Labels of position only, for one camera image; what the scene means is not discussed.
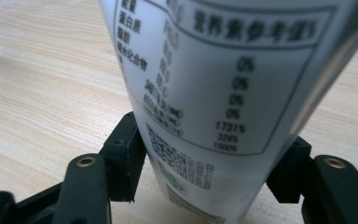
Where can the white and blue pouch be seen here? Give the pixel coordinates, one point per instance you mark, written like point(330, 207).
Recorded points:
point(217, 93)

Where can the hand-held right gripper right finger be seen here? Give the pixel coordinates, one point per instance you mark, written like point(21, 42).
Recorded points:
point(290, 174)

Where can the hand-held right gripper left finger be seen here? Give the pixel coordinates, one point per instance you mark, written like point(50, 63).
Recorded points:
point(122, 158)

